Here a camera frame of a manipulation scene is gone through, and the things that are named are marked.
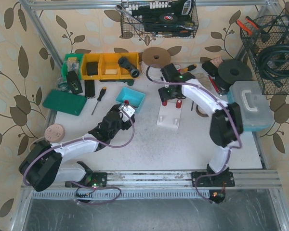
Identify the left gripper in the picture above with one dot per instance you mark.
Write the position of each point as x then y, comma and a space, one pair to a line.
122, 116

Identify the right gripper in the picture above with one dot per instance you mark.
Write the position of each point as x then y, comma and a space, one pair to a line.
164, 93

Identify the brown tape roll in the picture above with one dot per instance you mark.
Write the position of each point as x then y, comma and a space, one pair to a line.
200, 112

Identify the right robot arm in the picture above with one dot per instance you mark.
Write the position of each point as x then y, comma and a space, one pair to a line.
226, 121

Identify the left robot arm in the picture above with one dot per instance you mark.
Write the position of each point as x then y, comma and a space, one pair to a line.
46, 162

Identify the white peg board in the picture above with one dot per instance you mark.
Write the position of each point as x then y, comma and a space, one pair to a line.
169, 116

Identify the teal plastic box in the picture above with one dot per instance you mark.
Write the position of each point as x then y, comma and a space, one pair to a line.
135, 98

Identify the yellow orange screwdriver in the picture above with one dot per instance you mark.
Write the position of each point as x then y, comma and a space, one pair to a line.
188, 68

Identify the red white tape roll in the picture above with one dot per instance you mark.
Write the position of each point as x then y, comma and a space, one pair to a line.
178, 67

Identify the black orange screwdriver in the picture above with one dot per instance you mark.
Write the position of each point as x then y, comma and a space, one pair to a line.
101, 94

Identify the white work glove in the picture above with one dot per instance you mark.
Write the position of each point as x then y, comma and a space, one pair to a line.
204, 80

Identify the green clamp tool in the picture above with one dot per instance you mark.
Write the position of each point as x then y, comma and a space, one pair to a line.
129, 82

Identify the red utility knife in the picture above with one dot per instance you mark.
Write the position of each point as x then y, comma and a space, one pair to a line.
218, 89

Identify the black pouch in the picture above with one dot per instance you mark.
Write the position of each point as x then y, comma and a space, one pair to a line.
210, 68

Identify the black rectangular block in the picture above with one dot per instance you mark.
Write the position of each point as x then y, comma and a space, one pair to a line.
89, 88

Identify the black pipe fitting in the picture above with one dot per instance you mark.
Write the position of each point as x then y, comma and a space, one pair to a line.
125, 64

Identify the yellow parts bin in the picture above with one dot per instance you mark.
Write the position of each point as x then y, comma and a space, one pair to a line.
105, 67

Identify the black meter device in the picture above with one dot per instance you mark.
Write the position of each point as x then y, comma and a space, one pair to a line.
73, 82

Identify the green plastic lid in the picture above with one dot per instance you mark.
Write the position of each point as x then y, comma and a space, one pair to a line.
65, 102

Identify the black disc spool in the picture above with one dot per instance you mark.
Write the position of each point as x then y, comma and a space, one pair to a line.
230, 71

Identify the round beige power strip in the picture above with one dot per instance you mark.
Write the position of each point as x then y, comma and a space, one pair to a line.
54, 133

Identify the green parts bin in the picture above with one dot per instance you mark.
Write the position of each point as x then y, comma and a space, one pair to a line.
72, 62

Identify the clear teal toolbox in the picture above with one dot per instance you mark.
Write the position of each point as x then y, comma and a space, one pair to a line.
255, 110

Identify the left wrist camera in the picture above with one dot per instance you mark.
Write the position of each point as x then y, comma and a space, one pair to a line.
127, 110

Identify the wire basket with tools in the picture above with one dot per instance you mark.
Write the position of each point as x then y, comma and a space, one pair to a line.
158, 19

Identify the orange handled pliers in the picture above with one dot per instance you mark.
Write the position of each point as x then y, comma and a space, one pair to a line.
245, 27

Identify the wire basket with cables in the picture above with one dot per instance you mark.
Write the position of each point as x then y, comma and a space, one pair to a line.
268, 50

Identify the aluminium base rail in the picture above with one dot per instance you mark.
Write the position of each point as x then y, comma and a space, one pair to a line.
182, 179

